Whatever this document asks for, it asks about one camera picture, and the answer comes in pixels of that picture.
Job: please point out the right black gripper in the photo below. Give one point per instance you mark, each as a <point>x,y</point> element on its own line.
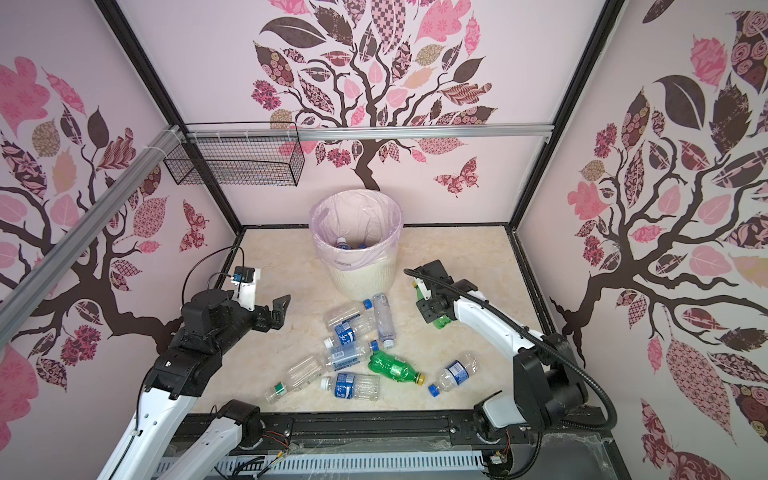
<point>428,313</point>

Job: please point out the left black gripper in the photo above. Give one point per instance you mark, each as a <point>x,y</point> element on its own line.
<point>278,314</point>

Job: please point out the clear bottle white cap blue label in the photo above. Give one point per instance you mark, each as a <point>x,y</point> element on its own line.
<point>343,244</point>

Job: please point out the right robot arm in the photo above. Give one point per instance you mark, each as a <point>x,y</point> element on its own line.
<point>549,389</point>

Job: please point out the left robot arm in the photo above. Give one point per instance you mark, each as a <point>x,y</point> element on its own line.
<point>214,321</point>

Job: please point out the cream ribbed trash bin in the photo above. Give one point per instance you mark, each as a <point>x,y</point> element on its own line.
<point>363,283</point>

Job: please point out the pink plastic bin liner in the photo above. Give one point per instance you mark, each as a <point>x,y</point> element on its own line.
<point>360,216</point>

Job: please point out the clear bottle blue cap tall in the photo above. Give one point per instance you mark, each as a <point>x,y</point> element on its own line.
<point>384,321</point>

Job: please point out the clear bottle blue cap crushed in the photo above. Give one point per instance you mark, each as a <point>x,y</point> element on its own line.
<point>346,311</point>

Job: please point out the blue label bottle right lower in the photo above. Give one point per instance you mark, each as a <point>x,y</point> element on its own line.
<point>454,374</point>

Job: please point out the clear bottle green cap lower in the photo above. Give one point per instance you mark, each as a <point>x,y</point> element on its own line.
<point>297,377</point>

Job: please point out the clear bottle blue cap centre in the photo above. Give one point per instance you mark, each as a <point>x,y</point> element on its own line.
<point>348,355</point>

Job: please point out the green bottle yellow cap lower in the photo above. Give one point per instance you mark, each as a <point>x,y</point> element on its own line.
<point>394,368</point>

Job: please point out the blue label bottle front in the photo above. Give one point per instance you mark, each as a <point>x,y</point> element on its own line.
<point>352,386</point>

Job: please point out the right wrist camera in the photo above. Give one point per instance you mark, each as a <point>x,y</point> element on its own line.
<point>435,270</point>

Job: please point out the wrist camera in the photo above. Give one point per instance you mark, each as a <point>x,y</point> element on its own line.
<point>245,280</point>
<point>435,270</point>

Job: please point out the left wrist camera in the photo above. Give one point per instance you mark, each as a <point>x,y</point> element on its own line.
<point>245,280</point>

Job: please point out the black wire basket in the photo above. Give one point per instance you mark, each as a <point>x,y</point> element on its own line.
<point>260,153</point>

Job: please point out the white slotted cable duct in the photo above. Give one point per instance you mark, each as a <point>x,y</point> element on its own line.
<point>315,466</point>

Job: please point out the horizontal aluminium rail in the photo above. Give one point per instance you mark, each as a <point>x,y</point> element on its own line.
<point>373,133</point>

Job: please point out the black base frame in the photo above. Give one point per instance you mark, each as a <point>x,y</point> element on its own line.
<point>513,453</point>

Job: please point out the diagonal aluminium rail left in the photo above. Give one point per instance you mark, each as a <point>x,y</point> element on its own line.
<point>19,305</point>

